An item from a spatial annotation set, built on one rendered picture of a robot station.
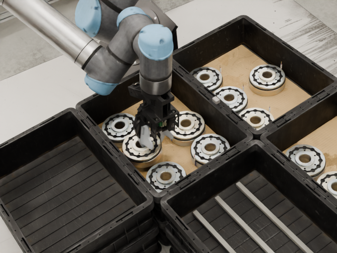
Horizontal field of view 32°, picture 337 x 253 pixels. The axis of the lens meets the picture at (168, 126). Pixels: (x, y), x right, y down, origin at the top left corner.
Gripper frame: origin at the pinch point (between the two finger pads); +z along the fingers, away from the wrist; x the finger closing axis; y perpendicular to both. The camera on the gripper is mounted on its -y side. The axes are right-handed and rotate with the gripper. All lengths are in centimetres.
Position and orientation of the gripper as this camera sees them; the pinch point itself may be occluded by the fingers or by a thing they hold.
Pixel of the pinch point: (151, 140)
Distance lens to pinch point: 152.9
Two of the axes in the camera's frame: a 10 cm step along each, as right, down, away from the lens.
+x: 8.2, -3.9, 4.2
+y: 5.7, 5.8, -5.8
